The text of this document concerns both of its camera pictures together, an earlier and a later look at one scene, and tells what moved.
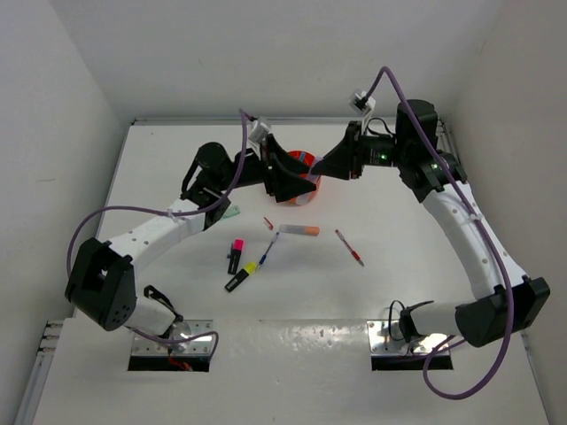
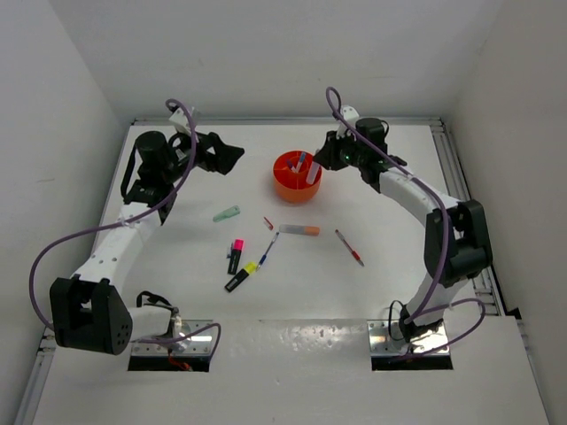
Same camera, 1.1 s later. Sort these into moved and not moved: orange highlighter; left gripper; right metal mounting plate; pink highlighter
Moved: left gripper
Not moved: orange highlighter; pink highlighter; right metal mounting plate
